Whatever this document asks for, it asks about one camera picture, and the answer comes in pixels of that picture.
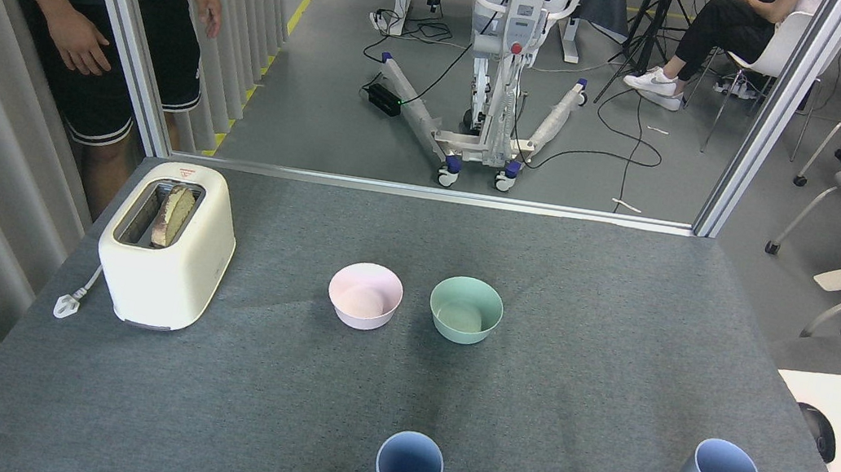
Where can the white chair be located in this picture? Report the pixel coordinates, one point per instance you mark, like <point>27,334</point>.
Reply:
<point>776,47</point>

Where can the silver frame rail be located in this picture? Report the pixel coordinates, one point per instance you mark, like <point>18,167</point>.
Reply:
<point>435,194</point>

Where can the black computer mouse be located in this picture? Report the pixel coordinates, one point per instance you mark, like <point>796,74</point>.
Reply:
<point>821,432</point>

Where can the white power strip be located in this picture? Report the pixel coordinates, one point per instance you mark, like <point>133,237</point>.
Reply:
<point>386,20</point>

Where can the black power box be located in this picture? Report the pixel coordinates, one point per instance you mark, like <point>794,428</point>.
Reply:
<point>384,99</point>

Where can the white stand on wheels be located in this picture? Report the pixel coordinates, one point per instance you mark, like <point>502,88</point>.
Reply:
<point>517,27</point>

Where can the standing person's right hand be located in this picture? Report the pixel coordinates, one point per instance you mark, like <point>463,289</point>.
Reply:
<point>78,40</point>

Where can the seated person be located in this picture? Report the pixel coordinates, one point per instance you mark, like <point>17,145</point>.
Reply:
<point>717,31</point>

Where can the black tripod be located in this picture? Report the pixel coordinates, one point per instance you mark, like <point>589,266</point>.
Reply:
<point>652,22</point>

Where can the pink plastic bowl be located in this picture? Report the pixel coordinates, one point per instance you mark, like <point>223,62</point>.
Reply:
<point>362,317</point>

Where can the cream white toaster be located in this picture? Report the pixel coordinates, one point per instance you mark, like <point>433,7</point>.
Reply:
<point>162,286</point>

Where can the standing person's left hand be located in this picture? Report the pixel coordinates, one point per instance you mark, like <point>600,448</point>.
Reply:
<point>209,2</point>

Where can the green plastic bowl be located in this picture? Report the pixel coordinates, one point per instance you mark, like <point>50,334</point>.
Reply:
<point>462,331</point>

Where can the silver frame post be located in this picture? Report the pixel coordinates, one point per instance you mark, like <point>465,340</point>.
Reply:
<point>124,30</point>
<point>774,121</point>

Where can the toasted bread slice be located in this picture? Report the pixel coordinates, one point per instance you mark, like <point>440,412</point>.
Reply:
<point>175,216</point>

